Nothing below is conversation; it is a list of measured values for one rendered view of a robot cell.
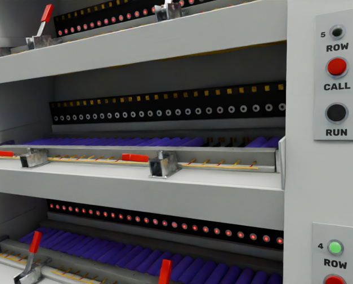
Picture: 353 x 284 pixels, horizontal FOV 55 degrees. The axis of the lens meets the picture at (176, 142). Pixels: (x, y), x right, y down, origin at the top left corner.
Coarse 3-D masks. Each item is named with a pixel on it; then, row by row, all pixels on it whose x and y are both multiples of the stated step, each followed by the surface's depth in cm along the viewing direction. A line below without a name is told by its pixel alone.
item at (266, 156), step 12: (48, 156) 61; (60, 156) 59; (72, 156) 56; (84, 156) 56; (96, 156) 54; (108, 156) 53; (120, 156) 52; (156, 156) 48; (180, 156) 46; (192, 156) 45; (204, 156) 44; (216, 156) 43; (228, 156) 42; (240, 156) 42; (252, 156) 41; (264, 156) 40; (252, 168) 39
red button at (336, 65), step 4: (332, 60) 32; (336, 60) 32; (340, 60) 31; (328, 64) 32; (332, 64) 32; (336, 64) 32; (340, 64) 31; (344, 64) 31; (328, 68) 32; (332, 68) 32; (336, 68) 31; (340, 68) 31; (344, 68) 31; (332, 72) 32; (336, 72) 31; (340, 72) 31
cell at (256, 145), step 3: (258, 138) 48; (261, 138) 48; (264, 138) 49; (252, 141) 47; (255, 141) 47; (258, 141) 47; (261, 141) 47; (264, 141) 48; (249, 144) 46; (252, 144) 45; (255, 144) 46; (258, 144) 46; (261, 144) 47; (246, 147) 44; (249, 147) 44; (252, 147) 45; (255, 147) 45; (258, 147) 46
